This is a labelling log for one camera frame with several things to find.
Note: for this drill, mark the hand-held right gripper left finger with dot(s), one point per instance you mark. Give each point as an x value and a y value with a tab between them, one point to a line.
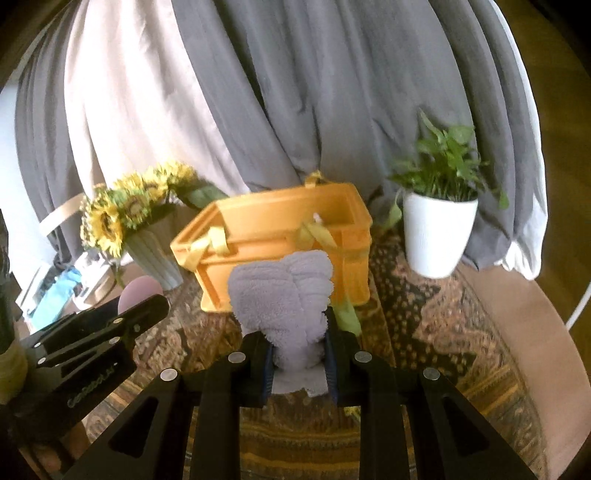
267	374

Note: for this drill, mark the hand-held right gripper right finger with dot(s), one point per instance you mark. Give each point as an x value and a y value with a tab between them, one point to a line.
330	369

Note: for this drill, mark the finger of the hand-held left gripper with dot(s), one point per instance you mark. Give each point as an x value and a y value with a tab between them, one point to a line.
138	314

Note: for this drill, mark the lavender fluffy towel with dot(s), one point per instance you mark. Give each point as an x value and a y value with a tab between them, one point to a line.
286	300

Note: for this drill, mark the orange plastic crate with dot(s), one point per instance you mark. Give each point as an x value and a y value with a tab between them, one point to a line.
277	217

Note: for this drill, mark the pink soft ball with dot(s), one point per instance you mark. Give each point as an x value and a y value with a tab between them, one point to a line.
138	288

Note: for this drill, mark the yellow-green soft cloth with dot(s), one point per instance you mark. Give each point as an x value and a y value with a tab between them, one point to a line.
11	376

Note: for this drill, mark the white ribbed vase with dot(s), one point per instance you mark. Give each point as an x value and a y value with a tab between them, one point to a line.
154	254

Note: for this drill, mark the blue cloth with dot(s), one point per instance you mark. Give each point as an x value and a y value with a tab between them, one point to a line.
62	288

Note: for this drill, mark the patterned brown tablecloth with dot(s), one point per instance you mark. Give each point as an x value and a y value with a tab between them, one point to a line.
425	332

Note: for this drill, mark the sunflower bouquet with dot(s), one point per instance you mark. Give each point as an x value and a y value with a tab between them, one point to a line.
115	207

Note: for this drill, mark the white plant pot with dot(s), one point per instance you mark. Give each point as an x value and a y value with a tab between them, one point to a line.
436	235

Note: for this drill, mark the beige curtain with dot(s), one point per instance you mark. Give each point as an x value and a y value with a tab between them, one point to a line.
138	92

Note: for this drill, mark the green leafy plant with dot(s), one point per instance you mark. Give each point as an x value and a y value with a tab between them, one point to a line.
443	161

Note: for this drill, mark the grey curtain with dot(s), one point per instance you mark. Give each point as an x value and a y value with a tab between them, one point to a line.
332	92

